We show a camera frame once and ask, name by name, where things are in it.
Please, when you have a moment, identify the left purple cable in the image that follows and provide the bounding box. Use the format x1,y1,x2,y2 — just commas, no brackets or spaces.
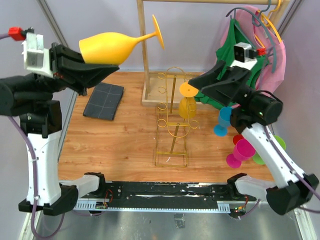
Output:
0,32,107,238

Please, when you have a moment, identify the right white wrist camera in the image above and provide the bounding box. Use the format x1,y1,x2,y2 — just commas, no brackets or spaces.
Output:
230,42,266,71

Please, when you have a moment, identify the aluminium frame rail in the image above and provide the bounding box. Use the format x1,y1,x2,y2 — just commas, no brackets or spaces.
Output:
36,0,69,47

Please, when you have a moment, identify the red wine glass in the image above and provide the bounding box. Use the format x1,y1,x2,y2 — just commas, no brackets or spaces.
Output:
232,134,244,145

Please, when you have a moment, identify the blue wine glass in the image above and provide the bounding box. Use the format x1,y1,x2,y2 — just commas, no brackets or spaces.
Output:
213,106,232,137

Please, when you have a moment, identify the yellow wine glass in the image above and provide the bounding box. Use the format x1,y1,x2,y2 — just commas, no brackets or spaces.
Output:
178,82,199,119
78,15,165,65

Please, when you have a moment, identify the gold wire glass rack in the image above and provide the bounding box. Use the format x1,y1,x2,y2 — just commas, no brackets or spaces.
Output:
154,66,199,168

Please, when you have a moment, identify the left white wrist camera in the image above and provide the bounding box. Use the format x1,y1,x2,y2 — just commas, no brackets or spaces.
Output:
8,26,54,78

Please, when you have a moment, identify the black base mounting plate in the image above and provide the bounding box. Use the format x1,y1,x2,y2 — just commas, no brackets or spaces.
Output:
77,180,257,209

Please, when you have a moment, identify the green wine glass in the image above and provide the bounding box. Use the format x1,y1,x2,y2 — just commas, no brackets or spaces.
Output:
252,135,287,165

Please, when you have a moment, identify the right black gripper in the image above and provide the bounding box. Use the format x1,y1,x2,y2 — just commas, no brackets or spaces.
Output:
187,60,258,109

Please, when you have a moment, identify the pink t-shirt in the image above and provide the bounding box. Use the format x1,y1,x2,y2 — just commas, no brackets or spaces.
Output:
220,5,286,93

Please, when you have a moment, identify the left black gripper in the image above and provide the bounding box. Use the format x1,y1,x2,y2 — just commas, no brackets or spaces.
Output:
28,38,121,98

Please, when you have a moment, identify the wooden clothes rack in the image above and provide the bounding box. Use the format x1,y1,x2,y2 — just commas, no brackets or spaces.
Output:
136,0,290,107

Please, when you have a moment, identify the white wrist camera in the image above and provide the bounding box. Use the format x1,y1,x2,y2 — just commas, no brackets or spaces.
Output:
8,26,54,78
230,42,266,71

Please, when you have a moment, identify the green tank top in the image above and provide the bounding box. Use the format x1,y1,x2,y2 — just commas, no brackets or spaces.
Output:
195,18,269,110

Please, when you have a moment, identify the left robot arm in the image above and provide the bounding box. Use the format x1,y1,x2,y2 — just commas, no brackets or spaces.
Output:
0,43,119,216

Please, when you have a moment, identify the pink wine glass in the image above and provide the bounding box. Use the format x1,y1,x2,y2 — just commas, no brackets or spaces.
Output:
226,138,256,169

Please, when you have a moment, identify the folded dark grey cloth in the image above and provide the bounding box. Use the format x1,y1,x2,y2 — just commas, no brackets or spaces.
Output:
82,82,124,121

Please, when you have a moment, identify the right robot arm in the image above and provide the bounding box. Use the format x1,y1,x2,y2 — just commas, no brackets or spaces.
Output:
188,59,319,215

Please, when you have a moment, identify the yellow clothes hanger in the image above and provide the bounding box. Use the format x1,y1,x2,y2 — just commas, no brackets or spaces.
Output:
253,0,284,50

